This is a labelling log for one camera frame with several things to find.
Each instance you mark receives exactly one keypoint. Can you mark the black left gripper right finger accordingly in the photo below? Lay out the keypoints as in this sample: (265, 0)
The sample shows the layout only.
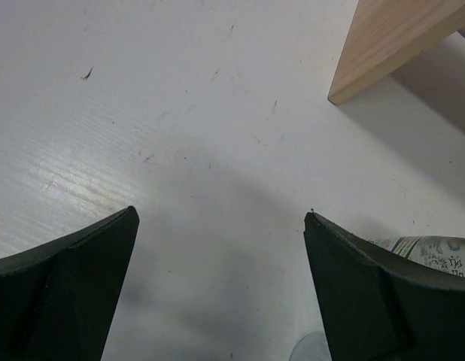
(376, 305)

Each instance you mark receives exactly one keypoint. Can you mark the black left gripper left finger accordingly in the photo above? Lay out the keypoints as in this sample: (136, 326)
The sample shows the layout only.
(57, 300)

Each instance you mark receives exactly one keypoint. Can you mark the clear glass bottle green cap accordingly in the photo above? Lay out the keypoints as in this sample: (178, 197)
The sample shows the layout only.
(312, 347)

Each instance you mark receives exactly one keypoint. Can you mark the clear water bottle blue label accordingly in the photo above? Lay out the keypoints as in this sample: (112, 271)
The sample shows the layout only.
(446, 254)

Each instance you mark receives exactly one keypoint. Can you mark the wooden shelf unit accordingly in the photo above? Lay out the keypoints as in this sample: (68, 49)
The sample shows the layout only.
(385, 35)

